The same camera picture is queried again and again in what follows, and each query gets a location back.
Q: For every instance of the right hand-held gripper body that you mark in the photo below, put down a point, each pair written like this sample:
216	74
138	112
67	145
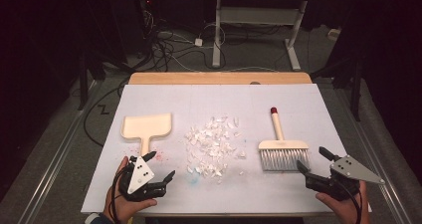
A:
348	171

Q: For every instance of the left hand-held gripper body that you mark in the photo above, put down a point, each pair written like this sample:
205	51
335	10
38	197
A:
141	176

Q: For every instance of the cream plastic dustpan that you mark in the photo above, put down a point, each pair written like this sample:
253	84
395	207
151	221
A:
146	126

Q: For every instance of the cream hand brush grey bristles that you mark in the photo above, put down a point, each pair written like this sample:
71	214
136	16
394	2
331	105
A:
282	146

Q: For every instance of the pile of white paper scraps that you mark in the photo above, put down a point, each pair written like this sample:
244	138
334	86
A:
210	147

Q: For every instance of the person's left hand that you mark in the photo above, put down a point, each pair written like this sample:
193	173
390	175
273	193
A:
124	209

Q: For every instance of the person's right hand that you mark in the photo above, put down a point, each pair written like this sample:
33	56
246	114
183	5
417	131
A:
348	212

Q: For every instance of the black stand leg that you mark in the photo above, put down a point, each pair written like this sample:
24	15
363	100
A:
356	94
83	84

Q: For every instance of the wooden table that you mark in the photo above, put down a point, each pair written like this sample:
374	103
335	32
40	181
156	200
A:
215	78

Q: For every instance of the white power adapter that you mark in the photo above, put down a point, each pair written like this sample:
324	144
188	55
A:
198	42

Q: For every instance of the metal floor rail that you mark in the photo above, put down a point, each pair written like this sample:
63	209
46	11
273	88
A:
375	157
59	161

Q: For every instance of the white metal desk frame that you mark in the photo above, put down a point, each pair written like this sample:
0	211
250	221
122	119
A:
217	35

